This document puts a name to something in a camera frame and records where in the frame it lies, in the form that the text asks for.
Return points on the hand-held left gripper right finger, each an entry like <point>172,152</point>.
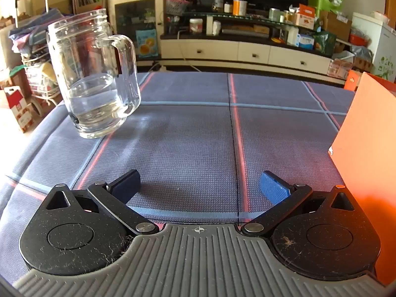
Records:
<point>273,188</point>

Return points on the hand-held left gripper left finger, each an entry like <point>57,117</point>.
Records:
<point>123,186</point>

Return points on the orange cardboard box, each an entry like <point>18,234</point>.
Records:
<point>365,145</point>

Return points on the clear glass mug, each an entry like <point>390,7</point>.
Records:
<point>92,83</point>

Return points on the red house-shaped carton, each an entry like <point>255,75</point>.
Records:
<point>17,108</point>

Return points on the orange fruit carton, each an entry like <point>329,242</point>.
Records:
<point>352,81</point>

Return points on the white TV stand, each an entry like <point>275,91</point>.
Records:
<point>247,52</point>

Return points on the blue snack bag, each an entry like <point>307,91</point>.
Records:
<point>147,44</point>

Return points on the white glass-door cabinet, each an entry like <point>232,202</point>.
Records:
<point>133,15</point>

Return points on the brown cardboard box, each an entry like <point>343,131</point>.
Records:
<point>337,26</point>

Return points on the orange and white packet box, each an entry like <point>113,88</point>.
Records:
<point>304,17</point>

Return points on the white chest freezer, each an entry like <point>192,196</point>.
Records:
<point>383,46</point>

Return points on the orange and white tub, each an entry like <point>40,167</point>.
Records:
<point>239,7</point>

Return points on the pink basket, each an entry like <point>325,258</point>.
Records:
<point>177,6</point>

